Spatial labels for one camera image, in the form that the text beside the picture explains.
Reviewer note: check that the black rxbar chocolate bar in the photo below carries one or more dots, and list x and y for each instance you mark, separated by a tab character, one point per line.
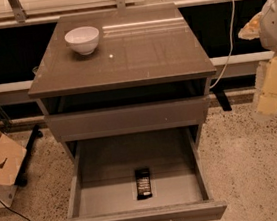
143	179

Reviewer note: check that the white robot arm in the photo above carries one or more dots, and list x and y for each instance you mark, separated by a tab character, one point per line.
264	27

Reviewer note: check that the grey drawer cabinet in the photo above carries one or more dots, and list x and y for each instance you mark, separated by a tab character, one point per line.
145	55

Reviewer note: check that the open grey middle drawer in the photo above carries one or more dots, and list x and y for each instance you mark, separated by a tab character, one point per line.
104	187

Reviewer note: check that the closed grey upper drawer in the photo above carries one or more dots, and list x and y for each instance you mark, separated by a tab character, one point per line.
128	120

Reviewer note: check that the black table leg right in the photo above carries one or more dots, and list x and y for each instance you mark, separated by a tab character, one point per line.
221	97

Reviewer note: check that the black table leg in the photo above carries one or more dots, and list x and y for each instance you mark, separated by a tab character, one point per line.
221	97
21	180

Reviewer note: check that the white ceramic bowl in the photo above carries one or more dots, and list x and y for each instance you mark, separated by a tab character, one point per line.
83	40

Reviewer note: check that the black table leg left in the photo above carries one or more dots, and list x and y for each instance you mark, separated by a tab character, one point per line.
21	180

